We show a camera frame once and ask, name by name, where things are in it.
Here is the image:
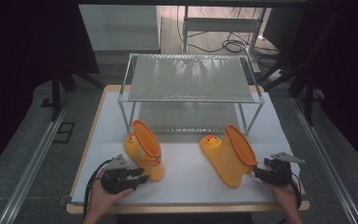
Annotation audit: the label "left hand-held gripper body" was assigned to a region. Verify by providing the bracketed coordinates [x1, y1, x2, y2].
[100, 153, 139, 196]

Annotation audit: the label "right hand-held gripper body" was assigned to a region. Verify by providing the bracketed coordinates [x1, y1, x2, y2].
[262, 151, 306, 189]

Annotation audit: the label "yellow rain boot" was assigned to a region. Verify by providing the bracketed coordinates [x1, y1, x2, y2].
[123, 119, 166, 182]
[199, 123, 259, 189]

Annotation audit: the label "two-tier metal shoe rack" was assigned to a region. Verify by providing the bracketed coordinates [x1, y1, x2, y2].
[117, 53, 266, 136]

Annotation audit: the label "person's left hand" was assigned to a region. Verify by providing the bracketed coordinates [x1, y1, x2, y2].
[87, 177, 135, 219]

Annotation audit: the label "person's right hand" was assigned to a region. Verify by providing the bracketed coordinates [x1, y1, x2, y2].
[266, 181, 300, 213]

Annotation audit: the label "white table mat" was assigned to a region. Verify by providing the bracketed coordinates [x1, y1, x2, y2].
[71, 90, 302, 207]

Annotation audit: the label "black tripod stand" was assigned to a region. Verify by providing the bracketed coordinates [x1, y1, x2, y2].
[49, 69, 105, 122]
[257, 12, 339, 126]

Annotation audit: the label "dark monitor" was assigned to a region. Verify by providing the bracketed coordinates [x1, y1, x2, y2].
[262, 7, 306, 53]

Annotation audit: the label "white cabinet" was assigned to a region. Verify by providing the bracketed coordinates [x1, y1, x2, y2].
[78, 4, 162, 54]

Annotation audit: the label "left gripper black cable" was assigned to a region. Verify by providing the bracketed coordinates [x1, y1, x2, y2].
[82, 158, 115, 218]

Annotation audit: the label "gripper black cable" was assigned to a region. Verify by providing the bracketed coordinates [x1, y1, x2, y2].
[82, 158, 115, 218]
[290, 172, 303, 210]

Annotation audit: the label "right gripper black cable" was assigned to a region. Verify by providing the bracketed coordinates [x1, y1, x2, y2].
[290, 172, 303, 210]

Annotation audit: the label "aluminium floor rail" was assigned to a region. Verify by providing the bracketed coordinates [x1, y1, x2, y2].
[289, 95, 358, 224]
[0, 95, 72, 224]

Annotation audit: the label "black floor cables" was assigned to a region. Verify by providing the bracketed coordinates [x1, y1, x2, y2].
[176, 6, 282, 68]

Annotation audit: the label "white metal frame stand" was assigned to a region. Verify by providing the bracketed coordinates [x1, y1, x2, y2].
[182, 6, 267, 75]

